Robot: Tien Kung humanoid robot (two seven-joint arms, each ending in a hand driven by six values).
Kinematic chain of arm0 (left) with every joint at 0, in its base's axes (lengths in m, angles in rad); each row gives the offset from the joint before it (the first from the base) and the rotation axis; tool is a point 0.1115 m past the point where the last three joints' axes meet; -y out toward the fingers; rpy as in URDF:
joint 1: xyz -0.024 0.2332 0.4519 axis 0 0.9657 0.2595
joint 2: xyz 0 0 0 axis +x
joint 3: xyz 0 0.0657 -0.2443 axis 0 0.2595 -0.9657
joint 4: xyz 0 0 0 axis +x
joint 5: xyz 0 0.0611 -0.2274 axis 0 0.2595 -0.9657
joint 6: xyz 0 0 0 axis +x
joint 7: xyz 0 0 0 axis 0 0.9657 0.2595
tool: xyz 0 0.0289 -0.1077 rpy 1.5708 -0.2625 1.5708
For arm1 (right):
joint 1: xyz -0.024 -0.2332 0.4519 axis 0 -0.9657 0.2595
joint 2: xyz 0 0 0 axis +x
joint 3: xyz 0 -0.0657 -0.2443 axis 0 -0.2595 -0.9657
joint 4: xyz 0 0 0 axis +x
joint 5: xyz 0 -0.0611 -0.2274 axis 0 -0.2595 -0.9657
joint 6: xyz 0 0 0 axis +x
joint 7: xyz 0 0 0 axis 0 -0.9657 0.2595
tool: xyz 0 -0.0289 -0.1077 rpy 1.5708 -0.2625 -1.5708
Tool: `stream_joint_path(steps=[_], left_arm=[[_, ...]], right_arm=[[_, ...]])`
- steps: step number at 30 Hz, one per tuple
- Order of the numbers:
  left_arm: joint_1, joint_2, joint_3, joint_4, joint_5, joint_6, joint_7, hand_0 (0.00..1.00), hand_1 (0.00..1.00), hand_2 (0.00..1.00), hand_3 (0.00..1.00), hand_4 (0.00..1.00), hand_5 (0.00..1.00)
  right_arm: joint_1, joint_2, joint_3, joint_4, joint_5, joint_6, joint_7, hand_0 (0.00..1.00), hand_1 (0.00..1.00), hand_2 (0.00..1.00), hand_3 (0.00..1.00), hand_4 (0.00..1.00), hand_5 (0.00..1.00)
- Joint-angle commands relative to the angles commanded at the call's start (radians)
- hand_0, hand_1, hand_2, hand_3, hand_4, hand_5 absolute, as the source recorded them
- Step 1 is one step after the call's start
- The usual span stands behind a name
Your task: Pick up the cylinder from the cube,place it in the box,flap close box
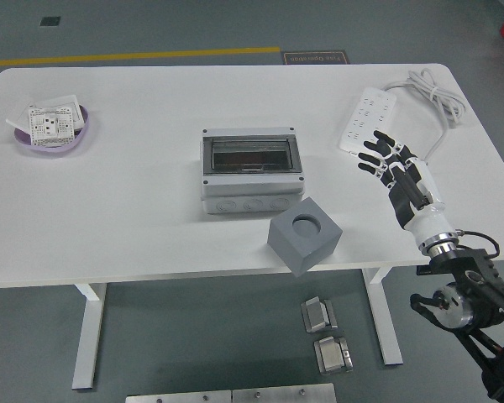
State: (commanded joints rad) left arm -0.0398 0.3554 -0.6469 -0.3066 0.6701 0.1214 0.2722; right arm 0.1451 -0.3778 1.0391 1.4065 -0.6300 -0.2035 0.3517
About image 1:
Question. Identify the white printed socket module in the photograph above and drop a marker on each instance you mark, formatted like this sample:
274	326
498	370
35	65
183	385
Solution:
50	126

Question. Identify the grey metal base plate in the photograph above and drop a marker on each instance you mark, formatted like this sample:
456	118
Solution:
176	398
281	394

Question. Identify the white thin plate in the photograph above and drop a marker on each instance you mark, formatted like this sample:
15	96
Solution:
19	122

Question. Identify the black table control panel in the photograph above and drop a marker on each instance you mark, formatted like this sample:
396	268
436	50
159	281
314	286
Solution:
423	270

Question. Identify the dark floor sign with text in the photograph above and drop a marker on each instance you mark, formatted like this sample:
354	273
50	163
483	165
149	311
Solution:
315	58

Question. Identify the white power strip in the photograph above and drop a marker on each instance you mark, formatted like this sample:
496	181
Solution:
365	117

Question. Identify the grey cube with round hole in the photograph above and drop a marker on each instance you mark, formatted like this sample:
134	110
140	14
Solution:
302	256

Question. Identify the purple bowl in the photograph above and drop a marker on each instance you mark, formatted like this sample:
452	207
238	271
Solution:
50	148

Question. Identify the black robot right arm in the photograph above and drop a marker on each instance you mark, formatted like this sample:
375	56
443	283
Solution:
479	277

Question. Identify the small metal block assembly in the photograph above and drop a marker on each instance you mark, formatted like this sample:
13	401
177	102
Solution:
332	357
317	315

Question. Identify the white table leg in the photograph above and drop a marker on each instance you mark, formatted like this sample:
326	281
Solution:
88	336
386	327

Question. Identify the white square switch plate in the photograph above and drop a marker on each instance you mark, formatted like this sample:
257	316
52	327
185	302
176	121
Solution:
69	101

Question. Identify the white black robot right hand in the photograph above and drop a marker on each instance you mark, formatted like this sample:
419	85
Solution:
428	218

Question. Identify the dark floor hatch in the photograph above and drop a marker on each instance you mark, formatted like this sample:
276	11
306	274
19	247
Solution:
50	20

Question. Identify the grey box with clear lid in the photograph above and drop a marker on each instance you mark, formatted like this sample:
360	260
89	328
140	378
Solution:
252	184

